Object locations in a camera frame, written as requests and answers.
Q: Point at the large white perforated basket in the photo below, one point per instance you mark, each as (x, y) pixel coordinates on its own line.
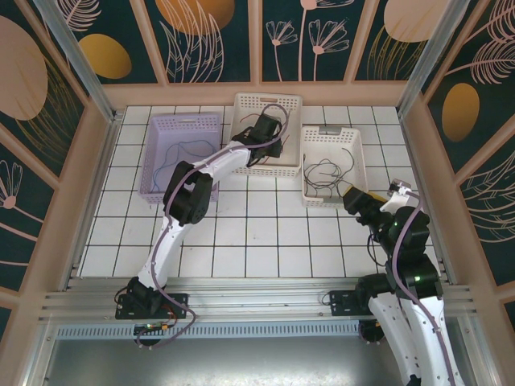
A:
(249, 104)

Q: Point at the aluminium corner post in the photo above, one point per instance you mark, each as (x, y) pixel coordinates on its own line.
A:
(79, 60)
(431, 60)

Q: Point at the pink flowers wall panel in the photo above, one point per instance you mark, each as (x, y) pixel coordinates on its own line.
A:
(297, 68)

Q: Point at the pink fern leaves wall panel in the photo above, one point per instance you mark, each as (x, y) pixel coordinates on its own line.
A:
(491, 209)

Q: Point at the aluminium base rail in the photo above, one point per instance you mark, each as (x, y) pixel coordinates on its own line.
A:
(241, 299)

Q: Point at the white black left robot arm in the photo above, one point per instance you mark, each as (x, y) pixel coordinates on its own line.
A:
(171, 249)

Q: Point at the orange oval feather wall panel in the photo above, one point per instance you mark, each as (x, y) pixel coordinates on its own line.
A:
(460, 112)

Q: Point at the grey metal sheet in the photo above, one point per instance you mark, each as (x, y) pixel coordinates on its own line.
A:
(257, 362)

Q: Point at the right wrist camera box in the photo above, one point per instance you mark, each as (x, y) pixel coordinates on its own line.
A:
(396, 199)

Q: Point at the purple perforated plastic basket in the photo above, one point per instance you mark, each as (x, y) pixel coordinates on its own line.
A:
(189, 128)

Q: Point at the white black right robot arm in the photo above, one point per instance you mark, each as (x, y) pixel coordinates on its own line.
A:
(386, 321)

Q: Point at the aluminium side rail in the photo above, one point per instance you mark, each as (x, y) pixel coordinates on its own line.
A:
(103, 161)
(409, 140)

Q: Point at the single pink flower wall panel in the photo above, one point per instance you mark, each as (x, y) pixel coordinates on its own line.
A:
(24, 225)

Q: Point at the beige circle gold lines panel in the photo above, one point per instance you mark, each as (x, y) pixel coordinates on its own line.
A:
(20, 72)
(402, 20)

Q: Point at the orange circle leaves wall panel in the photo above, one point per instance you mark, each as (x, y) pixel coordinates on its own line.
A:
(193, 16)

